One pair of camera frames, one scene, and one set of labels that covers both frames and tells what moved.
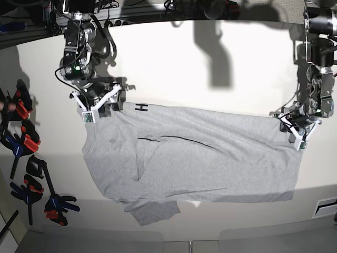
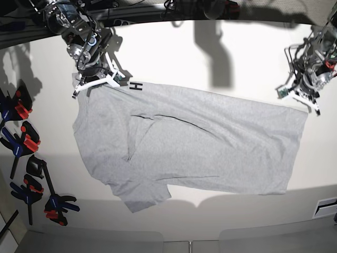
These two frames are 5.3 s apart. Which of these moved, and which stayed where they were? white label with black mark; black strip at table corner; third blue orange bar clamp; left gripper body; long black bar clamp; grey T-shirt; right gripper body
Moved: left gripper body; right gripper body; grey T-shirt
Stayed: black strip at table corner; long black bar clamp; third blue orange bar clamp; white label with black mark
